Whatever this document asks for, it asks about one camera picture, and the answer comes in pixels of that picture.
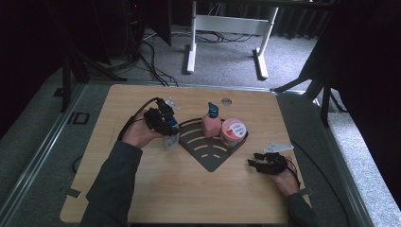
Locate pink pump bottle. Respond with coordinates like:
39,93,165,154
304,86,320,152
200,101,223,139

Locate white bottle with blue cap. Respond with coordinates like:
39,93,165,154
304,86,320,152
163,114,182,152

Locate black metal corner rack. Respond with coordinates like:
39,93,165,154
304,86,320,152
177,117,249,173

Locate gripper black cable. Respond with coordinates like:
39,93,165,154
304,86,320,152
116,96,161,142
289,140,352,227

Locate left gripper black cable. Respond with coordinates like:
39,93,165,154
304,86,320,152
116,96,161,142

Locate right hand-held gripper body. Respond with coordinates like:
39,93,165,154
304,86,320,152
259,141,295,176

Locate white desk frame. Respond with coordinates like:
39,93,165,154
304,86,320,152
183,0,280,80

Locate round tub with pink lid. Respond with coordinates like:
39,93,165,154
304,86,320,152
219,117,248,148

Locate person's left hand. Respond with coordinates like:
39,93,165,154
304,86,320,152
120,110,166,149

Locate black floor cables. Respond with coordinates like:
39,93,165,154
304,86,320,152
138,40,180,88

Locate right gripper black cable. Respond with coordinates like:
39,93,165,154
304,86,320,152
289,140,352,227

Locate metal floor rail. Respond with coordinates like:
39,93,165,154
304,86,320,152
311,96,376,227
0,82,87,218

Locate person's right hand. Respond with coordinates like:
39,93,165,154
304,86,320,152
267,166,301,199

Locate black tripod stand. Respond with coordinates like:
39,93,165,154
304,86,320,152
44,0,128,114

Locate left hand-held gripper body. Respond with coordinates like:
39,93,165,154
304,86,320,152
144,96,181,131

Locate black metal stand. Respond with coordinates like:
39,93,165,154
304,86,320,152
270,41,348,128

